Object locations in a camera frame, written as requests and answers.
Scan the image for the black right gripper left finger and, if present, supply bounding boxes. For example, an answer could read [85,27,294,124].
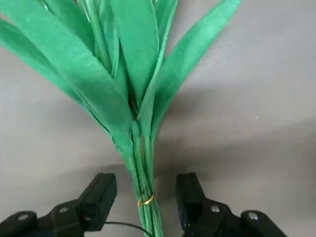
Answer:
[0,172,118,237]

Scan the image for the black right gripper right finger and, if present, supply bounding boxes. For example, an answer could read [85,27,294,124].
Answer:
[175,172,289,237]

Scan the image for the red tulip bunch green leaves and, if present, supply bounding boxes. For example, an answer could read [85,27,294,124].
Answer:
[0,0,241,237]

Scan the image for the thin black cable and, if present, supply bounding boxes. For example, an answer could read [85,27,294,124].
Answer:
[103,221,152,235]

